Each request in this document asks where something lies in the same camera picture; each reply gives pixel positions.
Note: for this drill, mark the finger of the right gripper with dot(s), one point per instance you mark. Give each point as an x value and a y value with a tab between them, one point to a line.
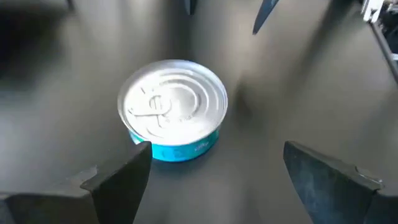
190	6
265	12

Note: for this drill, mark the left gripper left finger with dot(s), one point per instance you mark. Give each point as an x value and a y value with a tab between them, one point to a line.
102	199

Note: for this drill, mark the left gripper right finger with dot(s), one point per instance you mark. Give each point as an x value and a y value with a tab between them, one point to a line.
342	196

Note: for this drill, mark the silver tin can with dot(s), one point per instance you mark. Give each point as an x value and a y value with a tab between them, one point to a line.
172	102

